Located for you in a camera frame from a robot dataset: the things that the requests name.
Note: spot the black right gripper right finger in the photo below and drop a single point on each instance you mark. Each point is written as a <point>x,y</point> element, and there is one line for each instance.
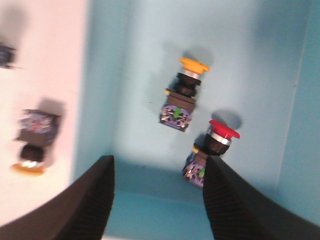
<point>238,211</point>

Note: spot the green push button right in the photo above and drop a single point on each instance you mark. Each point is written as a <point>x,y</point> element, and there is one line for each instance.
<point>7,55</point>

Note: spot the light blue plastic box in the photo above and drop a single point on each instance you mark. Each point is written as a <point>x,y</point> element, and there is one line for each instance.
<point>264,82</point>

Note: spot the red push button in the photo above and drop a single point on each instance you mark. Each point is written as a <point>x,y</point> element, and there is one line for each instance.
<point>217,141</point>

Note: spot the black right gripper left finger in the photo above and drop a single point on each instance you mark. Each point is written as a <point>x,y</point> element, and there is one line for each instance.
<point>80,212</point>

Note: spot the yellow push button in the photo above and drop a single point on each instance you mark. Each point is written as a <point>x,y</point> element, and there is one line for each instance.
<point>180,103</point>
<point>38,130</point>

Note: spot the yellow push button lying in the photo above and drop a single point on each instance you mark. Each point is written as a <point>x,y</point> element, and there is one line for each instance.
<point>38,130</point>

